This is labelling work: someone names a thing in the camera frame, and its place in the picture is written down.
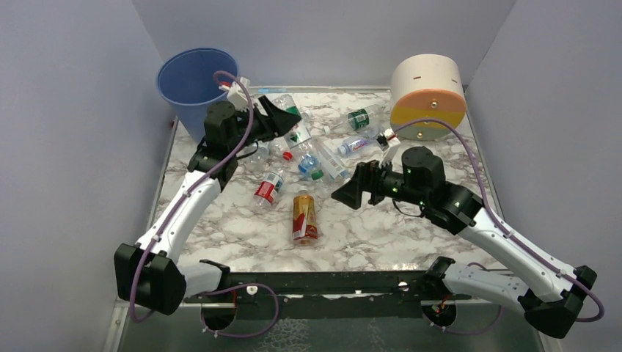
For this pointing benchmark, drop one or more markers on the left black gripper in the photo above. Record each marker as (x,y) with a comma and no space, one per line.
(265,116)

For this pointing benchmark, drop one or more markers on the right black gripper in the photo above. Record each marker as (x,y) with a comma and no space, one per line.
(368,179)

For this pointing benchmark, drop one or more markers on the white label tea bottle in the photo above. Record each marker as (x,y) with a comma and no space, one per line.
(331,163)

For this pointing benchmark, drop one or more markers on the green white label bottle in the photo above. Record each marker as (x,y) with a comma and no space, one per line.
(299,138)

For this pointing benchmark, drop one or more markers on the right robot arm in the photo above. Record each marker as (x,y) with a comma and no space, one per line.
(548,292)

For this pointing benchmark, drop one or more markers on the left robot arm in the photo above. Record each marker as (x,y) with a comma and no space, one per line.
(147,272)

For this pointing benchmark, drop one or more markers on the blue plastic bin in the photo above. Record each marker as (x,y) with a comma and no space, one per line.
(186,83)

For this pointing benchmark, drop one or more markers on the clear bottle red cap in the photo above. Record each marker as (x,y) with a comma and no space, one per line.
(279,148)

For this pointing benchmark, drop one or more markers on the blue green label bottle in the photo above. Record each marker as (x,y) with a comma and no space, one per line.
(257,161)

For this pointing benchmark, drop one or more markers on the Ganten small water bottle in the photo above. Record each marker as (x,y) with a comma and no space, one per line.
(359,141)

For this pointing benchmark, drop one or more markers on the blue label clear bottle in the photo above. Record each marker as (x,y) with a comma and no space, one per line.
(310,167)

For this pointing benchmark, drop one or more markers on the gold red drink bottle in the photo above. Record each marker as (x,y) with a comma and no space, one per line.
(304,226)

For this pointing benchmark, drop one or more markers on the dark green label bottle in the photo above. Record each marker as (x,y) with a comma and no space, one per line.
(356,121)

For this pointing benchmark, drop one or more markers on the red label clear bottle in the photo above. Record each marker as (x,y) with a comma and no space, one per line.
(267,192)

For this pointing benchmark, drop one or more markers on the cream cylinder with striped face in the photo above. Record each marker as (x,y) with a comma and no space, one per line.
(427,86)

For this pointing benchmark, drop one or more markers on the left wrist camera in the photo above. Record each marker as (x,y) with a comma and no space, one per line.
(235,95)

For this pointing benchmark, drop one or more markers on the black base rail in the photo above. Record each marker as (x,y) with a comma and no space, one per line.
(324,295)

